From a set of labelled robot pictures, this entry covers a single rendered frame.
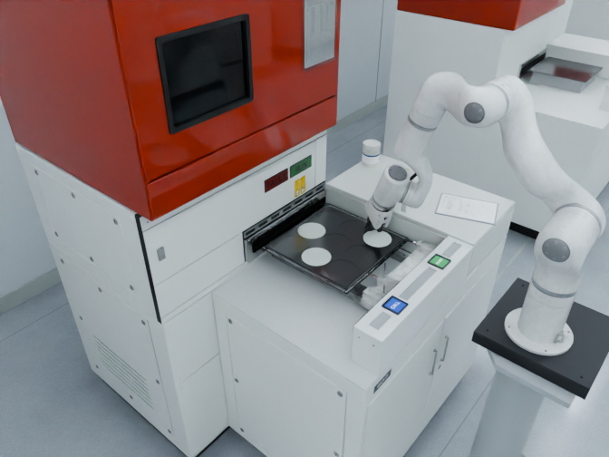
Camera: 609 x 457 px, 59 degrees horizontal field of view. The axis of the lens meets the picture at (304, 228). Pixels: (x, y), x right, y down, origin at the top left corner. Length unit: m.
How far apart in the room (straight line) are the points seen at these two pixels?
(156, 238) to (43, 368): 1.49
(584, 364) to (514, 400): 0.27
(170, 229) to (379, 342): 0.67
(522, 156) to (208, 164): 0.82
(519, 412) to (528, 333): 0.31
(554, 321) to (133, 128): 1.22
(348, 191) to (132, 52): 1.05
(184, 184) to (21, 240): 1.80
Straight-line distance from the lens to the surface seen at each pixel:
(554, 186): 1.49
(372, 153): 2.20
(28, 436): 2.70
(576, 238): 1.44
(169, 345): 1.83
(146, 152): 1.38
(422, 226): 1.92
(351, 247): 1.87
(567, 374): 1.67
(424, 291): 1.64
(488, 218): 1.99
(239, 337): 1.86
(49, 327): 3.13
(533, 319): 1.66
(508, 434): 2.00
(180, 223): 1.61
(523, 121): 1.50
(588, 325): 1.85
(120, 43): 1.28
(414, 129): 1.58
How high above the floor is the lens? 2.03
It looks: 35 degrees down
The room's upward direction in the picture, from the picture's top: straight up
